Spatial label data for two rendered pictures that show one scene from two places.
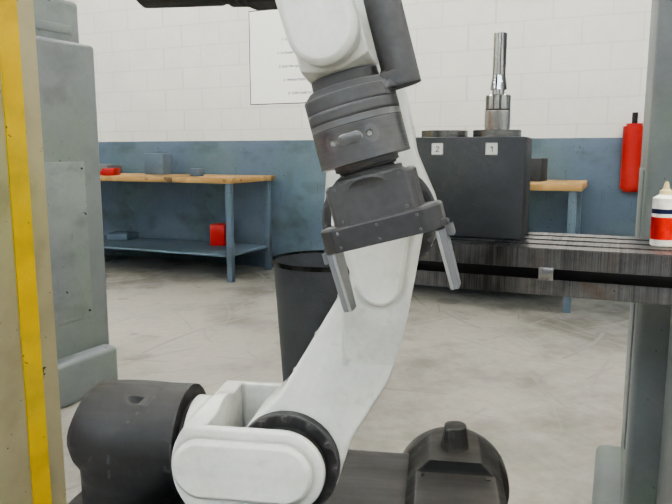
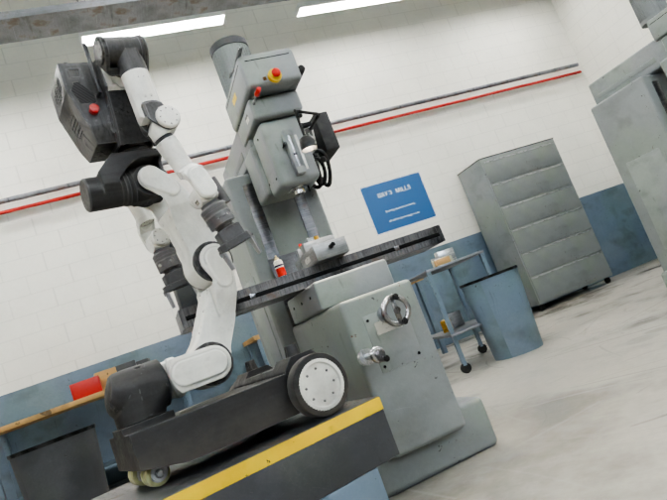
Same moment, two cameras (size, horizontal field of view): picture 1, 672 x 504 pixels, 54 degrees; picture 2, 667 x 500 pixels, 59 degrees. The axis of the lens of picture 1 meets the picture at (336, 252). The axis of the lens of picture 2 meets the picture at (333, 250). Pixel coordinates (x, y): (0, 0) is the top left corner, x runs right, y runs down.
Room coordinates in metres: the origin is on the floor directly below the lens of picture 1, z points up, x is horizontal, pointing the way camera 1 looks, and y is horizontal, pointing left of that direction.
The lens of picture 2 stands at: (-0.92, 1.05, 0.64)
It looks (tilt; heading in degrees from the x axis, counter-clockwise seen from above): 7 degrees up; 316
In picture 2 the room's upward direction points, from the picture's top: 21 degrees counter-clockwise
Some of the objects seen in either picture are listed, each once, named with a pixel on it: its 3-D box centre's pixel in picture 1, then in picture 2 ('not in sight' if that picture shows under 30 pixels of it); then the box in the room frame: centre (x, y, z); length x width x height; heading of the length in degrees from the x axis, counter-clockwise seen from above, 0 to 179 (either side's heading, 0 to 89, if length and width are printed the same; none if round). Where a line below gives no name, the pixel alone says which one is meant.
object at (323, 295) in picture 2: not in sight; (336, 294); (1.03, -0.75, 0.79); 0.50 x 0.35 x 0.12; 157
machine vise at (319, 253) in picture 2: not in sight; (319, 253); (1.01, -0.72, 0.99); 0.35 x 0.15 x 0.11; 156
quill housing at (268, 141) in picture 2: not in sight; (286, 157); (1.04, -0.76, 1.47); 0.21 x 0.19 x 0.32; 67
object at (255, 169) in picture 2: not in sight; (278, 172); (1.21, -0.83, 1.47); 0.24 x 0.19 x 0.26; 67
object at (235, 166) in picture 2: not in sight; (254, 160); (1.49, -0.95, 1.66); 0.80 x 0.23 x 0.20; 157
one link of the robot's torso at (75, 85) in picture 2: not in sight; (109, 110); (0.89, 0.09, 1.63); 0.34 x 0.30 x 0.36; 171
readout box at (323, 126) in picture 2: not in sight; (323, 138); (1.18, -1.18, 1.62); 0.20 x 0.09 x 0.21; 157
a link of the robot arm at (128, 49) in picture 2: not in sight; (123, 57); (0.66, 0.10, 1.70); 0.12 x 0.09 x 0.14; 82
